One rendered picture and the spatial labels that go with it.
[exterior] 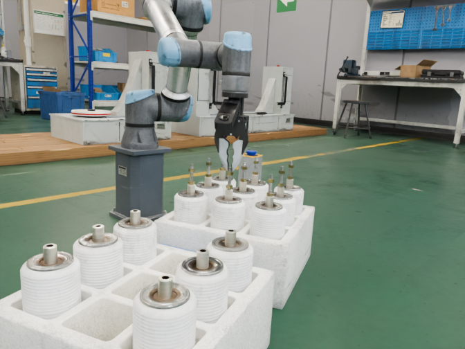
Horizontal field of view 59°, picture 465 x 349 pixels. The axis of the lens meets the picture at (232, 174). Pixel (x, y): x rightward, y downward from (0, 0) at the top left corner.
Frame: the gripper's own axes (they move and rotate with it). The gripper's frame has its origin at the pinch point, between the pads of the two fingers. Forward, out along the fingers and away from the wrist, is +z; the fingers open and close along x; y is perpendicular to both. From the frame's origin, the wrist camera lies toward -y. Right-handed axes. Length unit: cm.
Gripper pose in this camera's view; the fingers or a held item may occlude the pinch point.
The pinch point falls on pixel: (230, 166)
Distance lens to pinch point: 112.2
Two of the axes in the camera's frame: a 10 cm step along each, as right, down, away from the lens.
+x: -9.8, -0.9, 1.7
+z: -0.5, 9.8, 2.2
